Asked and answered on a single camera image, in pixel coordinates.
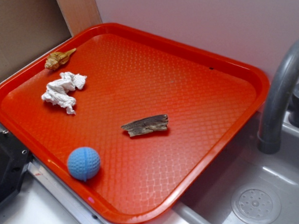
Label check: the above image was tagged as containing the red plastic tray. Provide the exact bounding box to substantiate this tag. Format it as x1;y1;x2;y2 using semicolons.
0;23;269;224

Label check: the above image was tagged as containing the brown wood chip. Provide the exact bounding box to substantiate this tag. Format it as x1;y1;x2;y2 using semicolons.
121;114;169;137

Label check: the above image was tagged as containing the crumpled white tissue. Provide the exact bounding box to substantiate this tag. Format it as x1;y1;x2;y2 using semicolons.
41;72;87;114

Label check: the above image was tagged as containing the tan spiral seashell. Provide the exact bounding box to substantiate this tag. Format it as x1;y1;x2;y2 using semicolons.
44;48;76;71

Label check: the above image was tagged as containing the light wooden board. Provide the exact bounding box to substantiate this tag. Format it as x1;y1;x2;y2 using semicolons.
56;0;102;36

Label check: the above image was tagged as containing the grey curved faucet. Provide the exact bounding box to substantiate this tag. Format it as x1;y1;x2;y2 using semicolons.
257;39;299;154

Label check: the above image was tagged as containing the blue dimpled ball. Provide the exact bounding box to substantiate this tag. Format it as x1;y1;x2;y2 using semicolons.
67;147;101;182

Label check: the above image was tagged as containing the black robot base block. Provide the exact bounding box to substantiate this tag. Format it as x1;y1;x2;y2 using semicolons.
0;130;32;208

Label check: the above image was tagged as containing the brown cardboard panel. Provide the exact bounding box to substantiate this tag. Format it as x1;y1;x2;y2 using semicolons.
0;0;71;83

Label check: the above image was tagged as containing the grey plastic sink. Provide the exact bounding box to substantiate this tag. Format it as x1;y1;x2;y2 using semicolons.
174;114;299;224

